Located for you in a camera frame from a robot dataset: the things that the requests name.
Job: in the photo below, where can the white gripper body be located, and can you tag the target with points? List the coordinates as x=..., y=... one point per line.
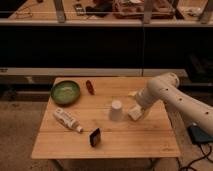
x=143, y=98

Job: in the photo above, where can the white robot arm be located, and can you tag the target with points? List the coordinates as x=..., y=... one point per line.
x=165, y=87

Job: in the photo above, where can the black eraser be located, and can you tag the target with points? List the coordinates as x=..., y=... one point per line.
x=95, y=137

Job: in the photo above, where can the green ceramic bowl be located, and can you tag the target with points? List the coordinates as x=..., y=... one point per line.
x=65, y=92

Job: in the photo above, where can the white rectangular block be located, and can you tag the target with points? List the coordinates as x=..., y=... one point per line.
x=136, y=113

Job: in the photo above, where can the small red-brown object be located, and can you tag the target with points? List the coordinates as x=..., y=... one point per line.
x=90, y=87

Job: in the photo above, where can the wooden table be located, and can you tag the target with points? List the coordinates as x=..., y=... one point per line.
x=151, y=137

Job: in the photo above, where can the black power adapter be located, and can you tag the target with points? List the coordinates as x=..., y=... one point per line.
x=198, y=136

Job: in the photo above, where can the white tube with label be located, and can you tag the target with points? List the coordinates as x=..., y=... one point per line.
x=66, y=120

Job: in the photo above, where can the tray of items on shelf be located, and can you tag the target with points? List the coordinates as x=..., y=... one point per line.
x=135, y=9

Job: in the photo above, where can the black device on shelf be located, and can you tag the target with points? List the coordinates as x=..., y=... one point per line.
x=79, y=9

